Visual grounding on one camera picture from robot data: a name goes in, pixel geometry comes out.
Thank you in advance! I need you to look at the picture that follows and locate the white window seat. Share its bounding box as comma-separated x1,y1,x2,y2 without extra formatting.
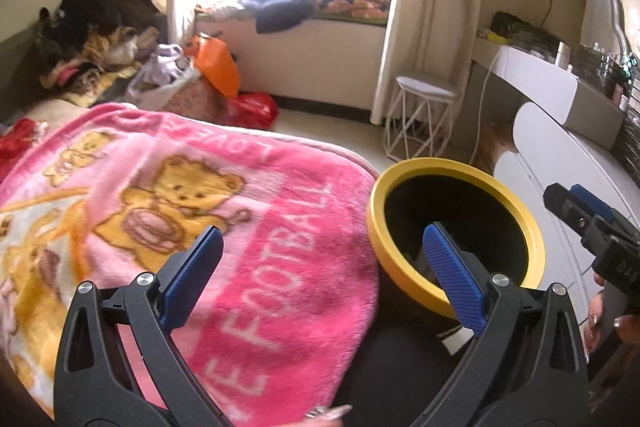
192,7,388,110

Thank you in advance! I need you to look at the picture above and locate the black plush toy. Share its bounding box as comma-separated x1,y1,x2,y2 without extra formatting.
37,0,126,52

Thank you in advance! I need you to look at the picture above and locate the black bag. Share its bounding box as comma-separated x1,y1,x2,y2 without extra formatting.
490,11,563,50

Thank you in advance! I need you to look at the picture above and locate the white vanity desk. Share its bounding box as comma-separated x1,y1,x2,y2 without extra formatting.
472,34,626,150

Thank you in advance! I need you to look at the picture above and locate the dark organiser box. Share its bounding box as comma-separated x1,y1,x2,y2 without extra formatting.
570,44,631,100

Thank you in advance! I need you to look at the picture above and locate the floral storage box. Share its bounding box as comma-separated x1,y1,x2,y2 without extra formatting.
135,74,231,125

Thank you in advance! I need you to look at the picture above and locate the vanity mirror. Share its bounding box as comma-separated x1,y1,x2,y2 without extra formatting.
550,0,633,58

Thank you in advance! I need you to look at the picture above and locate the white cable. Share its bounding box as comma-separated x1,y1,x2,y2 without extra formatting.
467,47,503,165

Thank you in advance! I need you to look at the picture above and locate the red cloth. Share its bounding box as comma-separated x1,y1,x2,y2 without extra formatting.
0,118,51,162

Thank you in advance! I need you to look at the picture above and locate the wide cream curtain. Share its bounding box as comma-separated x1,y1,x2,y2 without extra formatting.
370,0,486,125

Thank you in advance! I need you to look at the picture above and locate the yellow-rimmed black trash bin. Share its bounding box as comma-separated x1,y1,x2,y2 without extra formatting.
366,157,547,320

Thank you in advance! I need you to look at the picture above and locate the white dressing table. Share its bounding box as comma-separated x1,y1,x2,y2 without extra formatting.
492,102,640,288

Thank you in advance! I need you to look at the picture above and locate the white wire stool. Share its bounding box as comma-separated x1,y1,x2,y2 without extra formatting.
382,76,463,162

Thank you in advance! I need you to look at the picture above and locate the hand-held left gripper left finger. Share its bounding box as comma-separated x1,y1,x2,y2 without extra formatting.
52,225,226,427

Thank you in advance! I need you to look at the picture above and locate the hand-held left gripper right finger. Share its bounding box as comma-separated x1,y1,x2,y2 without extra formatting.
420,221,591,427

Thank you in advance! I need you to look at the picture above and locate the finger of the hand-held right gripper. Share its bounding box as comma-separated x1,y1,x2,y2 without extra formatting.
570,186,632,230
543,184,613,253

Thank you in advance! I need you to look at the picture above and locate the pink printed blanket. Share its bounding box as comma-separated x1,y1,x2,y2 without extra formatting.
0,102,381,427

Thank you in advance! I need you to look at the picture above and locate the pile of clothes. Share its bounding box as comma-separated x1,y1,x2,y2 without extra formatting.
40,27,161,92

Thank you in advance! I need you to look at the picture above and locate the person's right hand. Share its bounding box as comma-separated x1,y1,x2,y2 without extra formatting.
582,274,640,353

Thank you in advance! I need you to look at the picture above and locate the lavender cloth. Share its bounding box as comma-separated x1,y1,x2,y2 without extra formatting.
127,44,193,90

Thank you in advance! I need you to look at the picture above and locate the orange bag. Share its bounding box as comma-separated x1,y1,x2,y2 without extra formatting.
185,32,242,98

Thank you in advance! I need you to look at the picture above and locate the red plastic bag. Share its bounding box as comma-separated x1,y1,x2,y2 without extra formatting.
227,91,279,128

